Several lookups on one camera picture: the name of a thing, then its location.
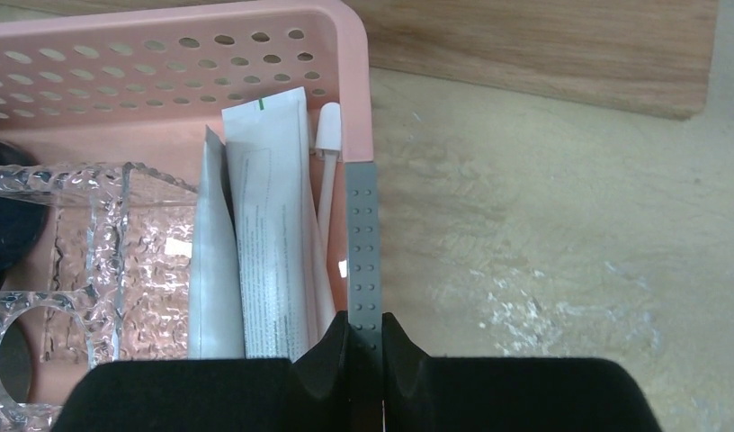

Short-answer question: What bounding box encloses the dark green cup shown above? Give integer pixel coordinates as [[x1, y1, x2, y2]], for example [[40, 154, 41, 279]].
[[0, 141, 48, 289]]

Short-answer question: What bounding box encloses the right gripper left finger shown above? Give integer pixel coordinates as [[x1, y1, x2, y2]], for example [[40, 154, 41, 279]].
[[53, 311, 349, 431]]

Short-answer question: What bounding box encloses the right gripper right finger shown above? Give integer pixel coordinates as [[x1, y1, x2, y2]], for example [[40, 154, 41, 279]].
[[382, 313, 661, 431]]

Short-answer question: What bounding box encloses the wooden base board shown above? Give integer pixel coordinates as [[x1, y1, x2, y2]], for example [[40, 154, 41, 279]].
[[0, 1, 717, 130]]

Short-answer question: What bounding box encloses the white toothbrush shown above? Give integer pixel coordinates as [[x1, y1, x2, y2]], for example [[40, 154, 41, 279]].
[[309, 102, 345, 341]]

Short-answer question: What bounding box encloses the pink plastic basket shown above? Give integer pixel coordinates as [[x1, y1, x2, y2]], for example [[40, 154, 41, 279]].
[[0, 0, 381, 432]]

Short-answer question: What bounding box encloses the toothpaste tube red cap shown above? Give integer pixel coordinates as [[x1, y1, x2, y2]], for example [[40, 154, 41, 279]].
[[188, 129, 246, 360]]

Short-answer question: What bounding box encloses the clear acrylic holder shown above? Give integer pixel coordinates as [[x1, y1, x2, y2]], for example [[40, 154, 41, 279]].
[[0, 162, 198, 431]]

